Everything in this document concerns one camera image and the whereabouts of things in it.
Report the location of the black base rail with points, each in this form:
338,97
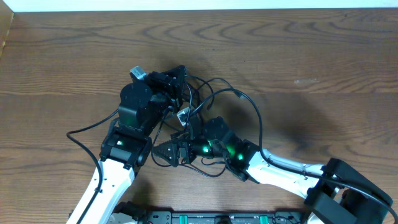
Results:
127,212

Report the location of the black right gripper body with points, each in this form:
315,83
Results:
189,145

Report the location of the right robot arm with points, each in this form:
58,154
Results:
333,193

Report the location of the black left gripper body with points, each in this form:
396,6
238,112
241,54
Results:
160,87

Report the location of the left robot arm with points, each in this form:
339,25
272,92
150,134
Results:
145,102

